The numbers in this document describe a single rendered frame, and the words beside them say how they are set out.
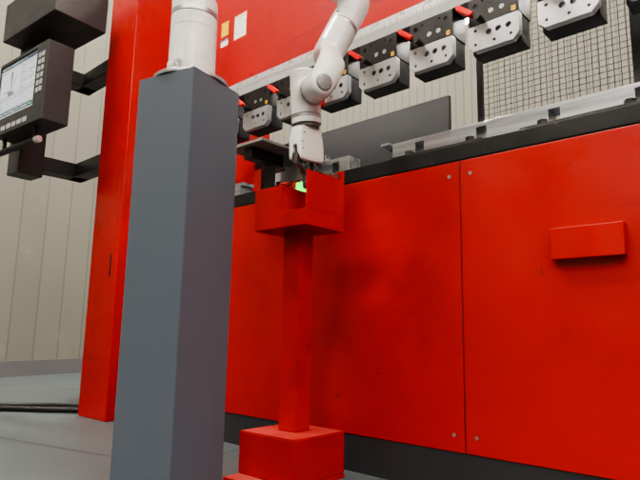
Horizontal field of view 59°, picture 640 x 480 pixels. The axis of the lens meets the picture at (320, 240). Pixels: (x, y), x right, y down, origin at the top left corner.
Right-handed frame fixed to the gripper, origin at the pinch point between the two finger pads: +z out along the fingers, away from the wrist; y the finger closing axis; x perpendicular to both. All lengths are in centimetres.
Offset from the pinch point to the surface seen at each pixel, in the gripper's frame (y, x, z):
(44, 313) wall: -86, -368, 38
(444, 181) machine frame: -17.4, 32.4, 3.0
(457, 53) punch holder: -35, 30, -38
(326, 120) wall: -298, -238, -138
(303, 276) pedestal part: 1.0, -2.3, 26.4
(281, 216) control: 6.7, -4.5, 9.9
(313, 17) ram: -37, -27, -71
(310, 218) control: 5.3, 4.7, 11.5
